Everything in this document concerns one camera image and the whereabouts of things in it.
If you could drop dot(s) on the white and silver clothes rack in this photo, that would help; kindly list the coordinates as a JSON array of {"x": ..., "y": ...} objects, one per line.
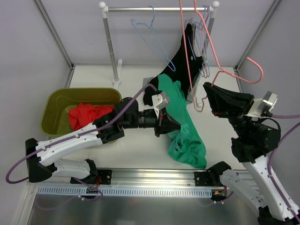
[{"x": 116, "y": 65}]

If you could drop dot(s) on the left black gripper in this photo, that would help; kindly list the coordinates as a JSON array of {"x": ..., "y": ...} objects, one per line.
[{"x": 158, "y": 125}]

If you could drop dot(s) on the light blue wire hanger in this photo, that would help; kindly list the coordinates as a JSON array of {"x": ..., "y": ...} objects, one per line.
[{"x": 156, "y": 47}]

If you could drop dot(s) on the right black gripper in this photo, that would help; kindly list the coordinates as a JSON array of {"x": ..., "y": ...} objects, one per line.
[{"x": 249, "y": 103}]

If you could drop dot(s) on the red tank top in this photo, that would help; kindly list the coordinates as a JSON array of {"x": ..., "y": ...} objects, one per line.
[{"x": 84, "y": 114}]

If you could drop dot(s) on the olive green plastic basket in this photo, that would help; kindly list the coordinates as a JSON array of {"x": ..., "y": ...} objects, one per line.
[{"x": 55, "y": 122}]

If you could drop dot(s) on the light blue hanger rack end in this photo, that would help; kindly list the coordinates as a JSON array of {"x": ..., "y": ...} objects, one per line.
[{"x": 204, "y": 44}]

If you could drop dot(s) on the green tank top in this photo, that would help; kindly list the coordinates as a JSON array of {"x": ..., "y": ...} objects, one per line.
[{"x": 186, "y": 145}]

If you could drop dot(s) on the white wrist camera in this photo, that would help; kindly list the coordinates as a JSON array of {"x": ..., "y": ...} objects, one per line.
[
  {"x": 262, "y": 107},
  {"x": 160, "y": 100}
]

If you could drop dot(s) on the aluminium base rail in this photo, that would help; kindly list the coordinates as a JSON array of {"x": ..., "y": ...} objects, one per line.
[{"x": 103, "y": 176}]

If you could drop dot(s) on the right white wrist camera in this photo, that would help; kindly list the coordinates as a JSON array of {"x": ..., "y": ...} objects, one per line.
[{"x": 262, "y": 107}]

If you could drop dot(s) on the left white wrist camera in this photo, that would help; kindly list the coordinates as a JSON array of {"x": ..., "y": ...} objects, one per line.
[{"x": 160, "y": 100}]

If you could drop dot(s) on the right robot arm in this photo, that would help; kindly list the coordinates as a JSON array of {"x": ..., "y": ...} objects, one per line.
[{"x": 253, "y": 147}]

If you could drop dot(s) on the white slotted cable duct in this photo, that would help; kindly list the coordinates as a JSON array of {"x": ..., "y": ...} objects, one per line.
[{"x": 126, "y": 191}]

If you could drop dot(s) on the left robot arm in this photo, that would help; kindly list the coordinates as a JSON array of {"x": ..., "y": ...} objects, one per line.
[{"x": 46, "y": 158}]

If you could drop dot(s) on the black tank top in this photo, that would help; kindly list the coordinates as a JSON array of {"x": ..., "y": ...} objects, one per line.
[{"x": 187, "y": 64}]

